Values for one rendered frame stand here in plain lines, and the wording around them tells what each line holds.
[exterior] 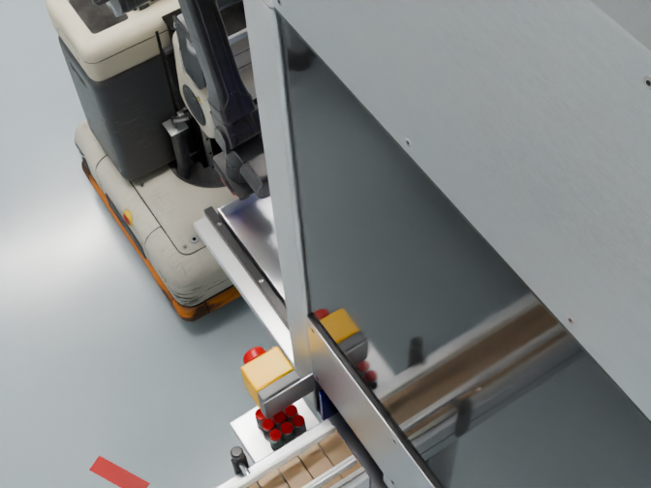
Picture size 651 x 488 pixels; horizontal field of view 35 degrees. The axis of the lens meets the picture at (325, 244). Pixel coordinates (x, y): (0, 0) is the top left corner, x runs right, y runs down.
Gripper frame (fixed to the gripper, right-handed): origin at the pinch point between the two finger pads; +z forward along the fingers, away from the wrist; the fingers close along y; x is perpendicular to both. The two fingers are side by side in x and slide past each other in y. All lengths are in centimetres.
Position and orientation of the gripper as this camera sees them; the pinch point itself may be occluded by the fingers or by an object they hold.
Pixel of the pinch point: (241, 193)
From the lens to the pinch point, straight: 197.5
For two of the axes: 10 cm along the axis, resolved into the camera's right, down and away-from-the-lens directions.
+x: 8.3, -4.7, 2.9
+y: 5.5, 7.7, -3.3
